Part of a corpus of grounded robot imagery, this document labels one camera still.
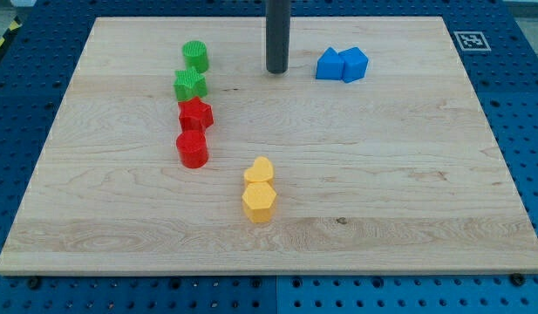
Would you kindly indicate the white fiducial marker tag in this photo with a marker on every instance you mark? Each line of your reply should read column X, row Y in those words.
column 472, row 41

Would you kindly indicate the green cylinder block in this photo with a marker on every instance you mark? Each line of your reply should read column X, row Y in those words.
column 195, row 55

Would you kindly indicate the red star block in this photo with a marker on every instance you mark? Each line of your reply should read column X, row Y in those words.
column 195, row 114

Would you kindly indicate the red cylinder block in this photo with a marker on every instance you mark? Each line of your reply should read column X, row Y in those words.
column 192, row 148

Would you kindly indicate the green star block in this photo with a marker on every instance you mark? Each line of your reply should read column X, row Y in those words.
column 189, row 83

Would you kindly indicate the yellow hexagon block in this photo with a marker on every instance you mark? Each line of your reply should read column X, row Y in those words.
column 259, row 202

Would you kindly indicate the yellow heart block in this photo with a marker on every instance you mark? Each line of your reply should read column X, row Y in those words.
column 262, row 170

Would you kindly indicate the light wooden board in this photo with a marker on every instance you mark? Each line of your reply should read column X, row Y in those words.
column 174, row 152

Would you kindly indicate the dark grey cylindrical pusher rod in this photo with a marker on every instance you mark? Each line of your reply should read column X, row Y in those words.
column 277, row 19

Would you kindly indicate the blue cube block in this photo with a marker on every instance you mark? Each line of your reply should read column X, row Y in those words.
column 355, row 64

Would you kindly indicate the yellow black hazard tape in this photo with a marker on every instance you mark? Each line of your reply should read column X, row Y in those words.
column 9, row 35

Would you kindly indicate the blue triangle block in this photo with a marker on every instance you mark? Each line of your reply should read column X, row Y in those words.
column 330, row 65

